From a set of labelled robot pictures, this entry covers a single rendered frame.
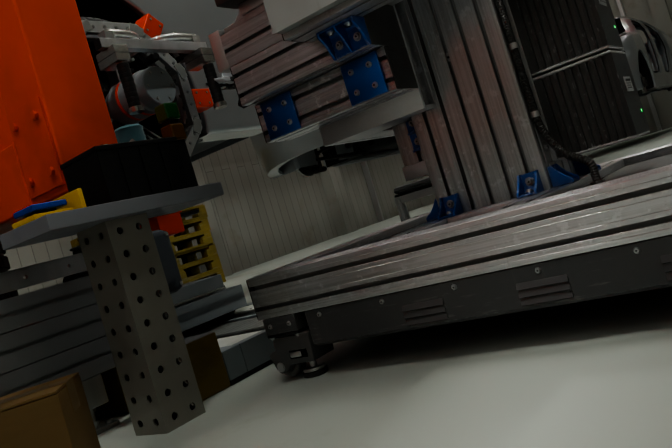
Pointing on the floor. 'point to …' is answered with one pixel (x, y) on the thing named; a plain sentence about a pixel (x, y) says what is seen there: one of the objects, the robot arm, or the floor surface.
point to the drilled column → (141, 324)
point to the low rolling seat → (411, 195)
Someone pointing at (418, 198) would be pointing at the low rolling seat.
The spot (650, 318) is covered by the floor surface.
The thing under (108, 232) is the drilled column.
